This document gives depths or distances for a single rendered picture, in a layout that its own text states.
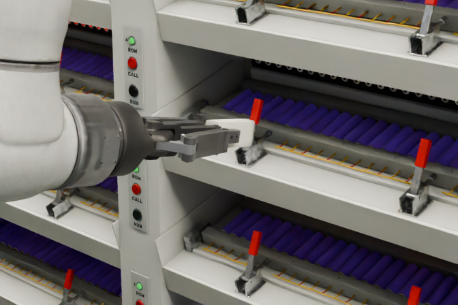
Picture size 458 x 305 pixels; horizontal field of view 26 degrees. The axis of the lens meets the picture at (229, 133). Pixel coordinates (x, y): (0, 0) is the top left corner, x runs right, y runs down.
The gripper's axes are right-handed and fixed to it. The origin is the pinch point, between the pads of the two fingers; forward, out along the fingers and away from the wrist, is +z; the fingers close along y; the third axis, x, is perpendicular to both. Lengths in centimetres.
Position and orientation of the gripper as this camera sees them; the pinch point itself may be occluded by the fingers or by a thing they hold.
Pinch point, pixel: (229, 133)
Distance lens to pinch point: 111.9
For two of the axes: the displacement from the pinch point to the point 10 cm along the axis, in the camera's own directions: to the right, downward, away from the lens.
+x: 1.4, -9.8, -1.6
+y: 7.5, 2.1, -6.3
